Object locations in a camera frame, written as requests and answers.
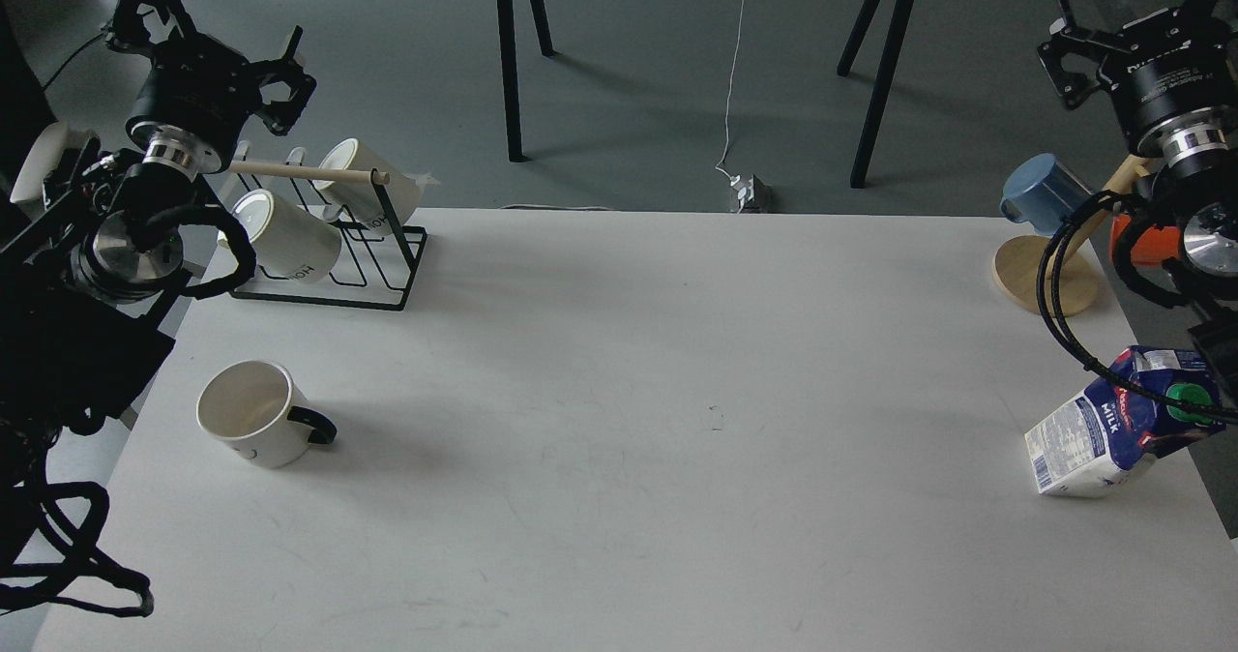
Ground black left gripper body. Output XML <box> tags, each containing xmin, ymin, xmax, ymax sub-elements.
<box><xmin>128</xmin><ymin>33</ymin><xmax>264</xmax><ymax>157</ymax></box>

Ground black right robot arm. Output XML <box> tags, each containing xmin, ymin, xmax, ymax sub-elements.
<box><xmin>1034</xmin><ymin>0</ymin><xmax>1237</xmax><ymax>426</ymax></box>

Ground wooden mug tree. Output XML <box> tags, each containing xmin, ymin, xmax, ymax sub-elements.
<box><xmin>990</xmin><ymin>208</ymin><xmax>1110</xmax><ymax>315</ymax></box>

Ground black table legs right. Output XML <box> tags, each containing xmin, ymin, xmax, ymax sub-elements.
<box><xmin>836</xmin><ymin>0</ymin><xmax>915</xmax><ymax>191</ymax></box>

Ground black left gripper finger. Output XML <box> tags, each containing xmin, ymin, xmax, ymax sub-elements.
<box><xmin>248</xmin><ymin>25</ymin><xmax>317</xmax><ymax>136</ymax></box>
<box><xmin>104</xmin><ymin>0</ymin><xmax>198</xmax><ymax>57</ymax></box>

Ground white mug on rack rear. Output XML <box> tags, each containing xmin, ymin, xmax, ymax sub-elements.
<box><xmin>312</xmin><ymin>139</ymin><xmax>423</xmax><ymax>236</ymax></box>

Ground grey power plug box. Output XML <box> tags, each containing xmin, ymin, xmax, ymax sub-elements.
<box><xmin>730</xmin><ymin>174</ymin><xmax>773</xmax><ymax>213</ymax></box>

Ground blue white milk carton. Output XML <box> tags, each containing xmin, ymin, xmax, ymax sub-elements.
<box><xmin>1024</xmin><ymin>346</ymin><xmax>1223</xmax><ymax>497</ymax></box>

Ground black table legs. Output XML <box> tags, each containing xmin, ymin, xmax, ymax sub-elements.
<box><xmin>836</xmin><ymin>0</ymin><xmax>915</xmax><ymax>191</ymax></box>
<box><xmin>491</xmin><ymin>0</ymin><xmax>557</xmax><ymax>163</ymax></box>

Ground black wire mug rack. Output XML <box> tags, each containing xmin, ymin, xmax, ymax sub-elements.
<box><xmin>222</xmin><ymin>148</ymin><xmax>428</xmax><ymax>311</ymax></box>

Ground white mug on rack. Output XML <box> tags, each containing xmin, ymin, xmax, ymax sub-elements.
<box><xmin>232</xmin><ymin>189</ymin><xmax>343</xmax><ymax>285</ymax></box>
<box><xmin>312</xmin><ymin>139</ymin><xmax>423</xmax><ymax>236</ymax></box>

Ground blue mug on tree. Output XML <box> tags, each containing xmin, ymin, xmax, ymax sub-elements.
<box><xmin>999</xmin><ymin>153</ymin><xmax>1093</xmax><ymax>238</ymax></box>

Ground white mug on rack front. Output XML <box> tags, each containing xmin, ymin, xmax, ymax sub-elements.
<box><xmin>232</xmin><ymin>189</ymin><xmax>343</xmax><ymax>285</ymax></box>

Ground white mug black handle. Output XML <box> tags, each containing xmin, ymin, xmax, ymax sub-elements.
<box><xmin>197</xmin><ymin>360</ymin><xmax>338</xmax><ymax>468</ymax></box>

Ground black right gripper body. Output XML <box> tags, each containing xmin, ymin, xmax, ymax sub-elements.
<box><xmin>1098</xmin><ymin>9</ymin><xmax>1236</xmax><ymax>155</ymax></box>

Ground orange mug on tree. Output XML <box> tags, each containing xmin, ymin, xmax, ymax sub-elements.
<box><xmin>1108</xmin><ymin>213</ymin><xmax>1182</xmax><ymax>267</ymax></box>

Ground black table legs left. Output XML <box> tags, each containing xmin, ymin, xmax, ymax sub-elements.
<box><xmin>491</xmin><ymin>0</ymin><xmax>557</xmax><ymax>163</ymax></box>

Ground white cable on floor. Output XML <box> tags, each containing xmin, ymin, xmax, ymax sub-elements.
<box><xmin>591</xmin><ymin>0</ymin><xmax>770</xmax><ymax>184</ymax></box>

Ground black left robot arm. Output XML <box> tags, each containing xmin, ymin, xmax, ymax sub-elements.
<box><xmin>2</xmin><ymin>0</ymin><xmax>314</xmax><ymax>619</ymax></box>

